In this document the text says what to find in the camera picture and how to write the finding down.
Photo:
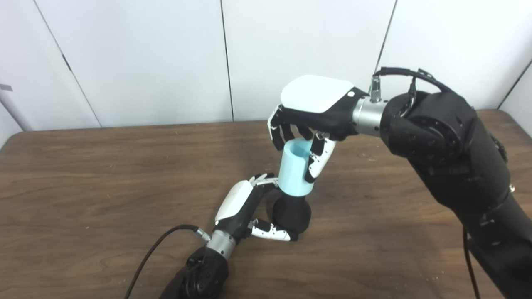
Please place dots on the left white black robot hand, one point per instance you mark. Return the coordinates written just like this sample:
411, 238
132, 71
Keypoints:
235, 205

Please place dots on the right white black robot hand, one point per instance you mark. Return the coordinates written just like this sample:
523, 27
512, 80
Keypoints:
316, 93

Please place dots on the black flared nozzle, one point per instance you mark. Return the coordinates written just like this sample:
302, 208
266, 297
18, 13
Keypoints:
291, 214

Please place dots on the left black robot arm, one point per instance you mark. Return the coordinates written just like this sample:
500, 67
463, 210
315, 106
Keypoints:
199, 274

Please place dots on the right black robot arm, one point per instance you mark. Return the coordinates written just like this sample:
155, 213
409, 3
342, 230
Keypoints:
457, 158

